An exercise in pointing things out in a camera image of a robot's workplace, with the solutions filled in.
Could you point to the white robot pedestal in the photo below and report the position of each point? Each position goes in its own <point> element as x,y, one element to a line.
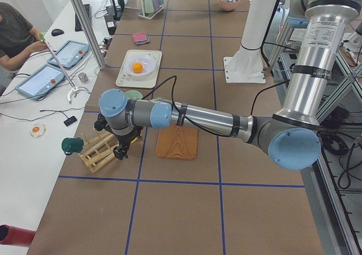
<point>246,65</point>

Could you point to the blue teach pendant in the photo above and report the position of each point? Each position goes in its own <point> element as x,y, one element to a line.
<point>71,53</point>
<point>40,82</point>

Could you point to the dark green mug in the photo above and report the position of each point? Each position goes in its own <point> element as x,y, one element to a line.
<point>72,145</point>

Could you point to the metal cylinder weight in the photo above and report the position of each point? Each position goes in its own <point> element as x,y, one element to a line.
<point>83,77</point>

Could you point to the seated person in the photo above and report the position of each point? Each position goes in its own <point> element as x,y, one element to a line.
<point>19,38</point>

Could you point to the orange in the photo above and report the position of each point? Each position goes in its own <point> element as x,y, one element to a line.
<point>137,67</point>

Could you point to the red cylinder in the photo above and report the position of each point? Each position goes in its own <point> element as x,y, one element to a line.
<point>16,236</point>

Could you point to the aluminium frame post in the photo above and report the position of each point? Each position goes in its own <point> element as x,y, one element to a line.
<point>88,31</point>

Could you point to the white cup rack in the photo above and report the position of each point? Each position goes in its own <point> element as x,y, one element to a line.
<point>142,13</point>

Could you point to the pink bowl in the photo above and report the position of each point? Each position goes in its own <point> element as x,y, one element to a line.
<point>228,5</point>

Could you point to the fried egg toy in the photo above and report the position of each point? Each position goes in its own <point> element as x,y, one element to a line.
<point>38,130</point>

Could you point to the purple cup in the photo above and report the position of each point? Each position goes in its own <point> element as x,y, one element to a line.
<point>156,4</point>

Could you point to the far blue teach pendant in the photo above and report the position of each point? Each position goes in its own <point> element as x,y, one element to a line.
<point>71,53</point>

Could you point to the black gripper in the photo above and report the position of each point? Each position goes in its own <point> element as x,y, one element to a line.
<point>125,141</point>

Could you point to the reacher grabber stick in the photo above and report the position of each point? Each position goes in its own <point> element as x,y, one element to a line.
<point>74,90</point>

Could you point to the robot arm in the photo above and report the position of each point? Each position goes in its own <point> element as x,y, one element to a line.
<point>289,136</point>

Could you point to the pink and grey cloths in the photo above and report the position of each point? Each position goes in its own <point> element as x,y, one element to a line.
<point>140,38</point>

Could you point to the green cup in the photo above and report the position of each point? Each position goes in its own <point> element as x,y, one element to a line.
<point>148,7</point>

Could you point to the green bowl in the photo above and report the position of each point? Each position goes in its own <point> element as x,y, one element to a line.
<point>133,94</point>

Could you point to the cream bear tray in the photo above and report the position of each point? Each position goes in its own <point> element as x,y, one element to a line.
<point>124,80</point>

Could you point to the wooden cutting board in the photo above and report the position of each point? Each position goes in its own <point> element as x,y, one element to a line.
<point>177,142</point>

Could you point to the wooden dish rack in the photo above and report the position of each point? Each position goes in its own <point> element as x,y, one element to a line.
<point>98,149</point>

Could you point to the white plate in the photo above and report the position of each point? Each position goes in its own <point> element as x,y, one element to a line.
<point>148,62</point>

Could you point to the black computer mouse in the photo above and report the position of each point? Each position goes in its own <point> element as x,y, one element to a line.
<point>57,32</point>

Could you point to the small black device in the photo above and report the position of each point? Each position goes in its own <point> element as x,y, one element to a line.
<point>70,121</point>

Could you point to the near blue teach pendant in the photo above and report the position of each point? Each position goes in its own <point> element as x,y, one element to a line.
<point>40,82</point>

